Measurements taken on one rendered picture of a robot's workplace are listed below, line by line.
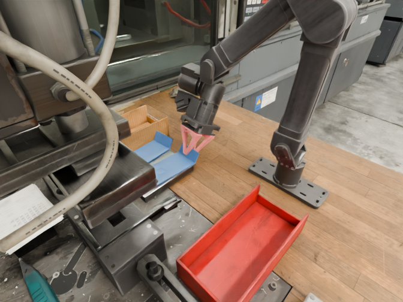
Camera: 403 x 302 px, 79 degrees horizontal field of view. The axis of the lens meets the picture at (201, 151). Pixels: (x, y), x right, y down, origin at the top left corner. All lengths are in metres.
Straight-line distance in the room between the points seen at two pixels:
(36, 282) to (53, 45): 0.40
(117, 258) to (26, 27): 0.33
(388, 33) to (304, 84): 4.37
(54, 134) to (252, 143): 0.58
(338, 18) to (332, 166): 0.44
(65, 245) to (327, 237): 0.54
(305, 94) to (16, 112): 0.46
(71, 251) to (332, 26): 0.62
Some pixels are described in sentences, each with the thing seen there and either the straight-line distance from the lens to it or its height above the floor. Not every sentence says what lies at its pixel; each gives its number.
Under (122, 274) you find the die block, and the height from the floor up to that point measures 0.96.
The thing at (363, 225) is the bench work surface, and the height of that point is 0.90.
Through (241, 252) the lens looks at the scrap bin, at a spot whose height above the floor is 0.91.
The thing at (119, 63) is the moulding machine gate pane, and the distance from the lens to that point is 1.04.
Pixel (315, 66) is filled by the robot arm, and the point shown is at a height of 1.21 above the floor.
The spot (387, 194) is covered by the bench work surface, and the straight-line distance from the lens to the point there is 0.77.
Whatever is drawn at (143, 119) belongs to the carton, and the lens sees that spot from 0.88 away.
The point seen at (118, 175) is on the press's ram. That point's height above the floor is 1.14.
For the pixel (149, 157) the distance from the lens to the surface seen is 0.70.
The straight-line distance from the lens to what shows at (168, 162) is 0.67.
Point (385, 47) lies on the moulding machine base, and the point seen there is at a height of 0.31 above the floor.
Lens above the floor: 1.36
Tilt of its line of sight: 38 degrees down
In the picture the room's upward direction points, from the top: straight up
